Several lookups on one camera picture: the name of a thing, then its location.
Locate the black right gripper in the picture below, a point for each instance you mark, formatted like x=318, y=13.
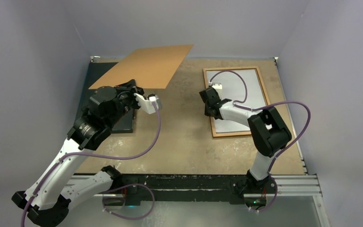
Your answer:
x=206, y=112

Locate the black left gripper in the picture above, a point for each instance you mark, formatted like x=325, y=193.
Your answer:
x=130, y=87

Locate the light wooden picture frame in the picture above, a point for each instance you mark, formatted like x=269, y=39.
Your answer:
x=236, y=101

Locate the plant window photo print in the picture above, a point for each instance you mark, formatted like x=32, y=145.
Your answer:
x=238, y=100

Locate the brown frame backing board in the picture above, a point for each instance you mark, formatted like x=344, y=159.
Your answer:
x=151, y=68

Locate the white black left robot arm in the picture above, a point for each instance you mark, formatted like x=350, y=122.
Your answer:
x=48, y=200

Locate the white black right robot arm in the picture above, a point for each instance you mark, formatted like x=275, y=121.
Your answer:
x=268, y=130

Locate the dark blue electronics box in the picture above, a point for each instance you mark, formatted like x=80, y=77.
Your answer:
x=100, y=107

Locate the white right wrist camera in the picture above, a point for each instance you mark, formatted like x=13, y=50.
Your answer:
x=216, y=86

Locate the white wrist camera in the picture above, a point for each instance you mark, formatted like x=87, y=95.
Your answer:
x=216, y=86
x=149, y=104

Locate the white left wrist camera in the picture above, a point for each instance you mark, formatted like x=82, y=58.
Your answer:
x=149, y=104

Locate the aluminium rail base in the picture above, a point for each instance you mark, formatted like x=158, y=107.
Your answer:
x=132, y=189

